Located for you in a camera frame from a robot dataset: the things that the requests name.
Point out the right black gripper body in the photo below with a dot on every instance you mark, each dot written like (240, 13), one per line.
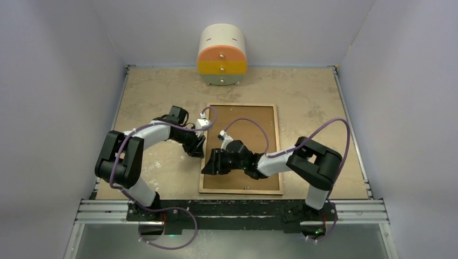
(227, 163)

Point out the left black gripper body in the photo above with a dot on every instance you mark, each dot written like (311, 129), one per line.
(188, 140)

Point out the black wooden picture frame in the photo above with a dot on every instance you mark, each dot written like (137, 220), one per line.
(243, 192)

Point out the brown hardboard backing board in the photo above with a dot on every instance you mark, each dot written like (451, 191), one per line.
(247, 143)

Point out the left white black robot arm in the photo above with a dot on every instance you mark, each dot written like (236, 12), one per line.
(121, 156)

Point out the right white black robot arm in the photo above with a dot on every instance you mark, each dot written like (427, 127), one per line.
(317, 164)

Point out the round three-drawer mini cabinet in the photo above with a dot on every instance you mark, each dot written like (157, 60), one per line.
(222, 58)

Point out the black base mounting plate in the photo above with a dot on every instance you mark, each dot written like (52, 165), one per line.
(289, 216)

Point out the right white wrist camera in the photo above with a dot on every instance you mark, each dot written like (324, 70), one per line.
(225, 139)

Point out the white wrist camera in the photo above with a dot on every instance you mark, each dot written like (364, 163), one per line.
(225, 139)
(202, 122)

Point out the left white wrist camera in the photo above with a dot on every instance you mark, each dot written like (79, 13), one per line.
(202, 122)

